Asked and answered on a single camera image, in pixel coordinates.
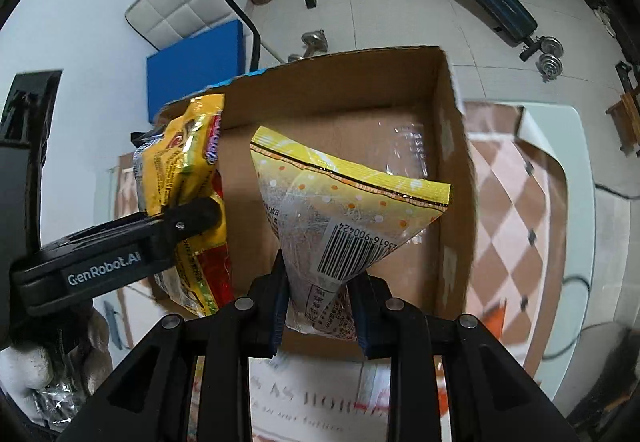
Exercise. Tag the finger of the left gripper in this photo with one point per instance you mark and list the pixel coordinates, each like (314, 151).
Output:
(108, 256)

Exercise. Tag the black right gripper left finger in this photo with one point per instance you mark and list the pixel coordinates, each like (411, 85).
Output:
(186, 374)

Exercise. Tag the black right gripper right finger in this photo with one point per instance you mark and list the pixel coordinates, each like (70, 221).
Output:
(449, 379)

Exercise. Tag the yellow red snack bag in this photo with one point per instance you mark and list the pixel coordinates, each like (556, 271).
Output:
(176, 164)

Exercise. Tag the yellow dotted bread packet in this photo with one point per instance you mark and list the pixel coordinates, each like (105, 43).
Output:
(334, 219)

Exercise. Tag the cardboard box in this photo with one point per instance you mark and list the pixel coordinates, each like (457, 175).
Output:
(393, 110)

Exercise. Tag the white gloved hand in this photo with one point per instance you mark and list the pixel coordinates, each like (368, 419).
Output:
(51, 385)

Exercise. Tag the patterned table mat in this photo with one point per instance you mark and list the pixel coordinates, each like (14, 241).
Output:
(316, 391)

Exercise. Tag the blue mat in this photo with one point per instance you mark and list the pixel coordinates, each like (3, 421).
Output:
(193, 64)

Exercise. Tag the white cushioned chair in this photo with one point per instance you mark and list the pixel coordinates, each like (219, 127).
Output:
(162, 23)

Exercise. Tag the dumbbell behind box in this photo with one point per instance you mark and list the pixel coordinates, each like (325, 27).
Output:
(315, 42)

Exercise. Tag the wooden stool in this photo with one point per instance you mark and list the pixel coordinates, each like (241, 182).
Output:
(626, 119)

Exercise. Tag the dumbbell near bench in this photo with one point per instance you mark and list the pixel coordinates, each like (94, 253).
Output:
(549, 63)

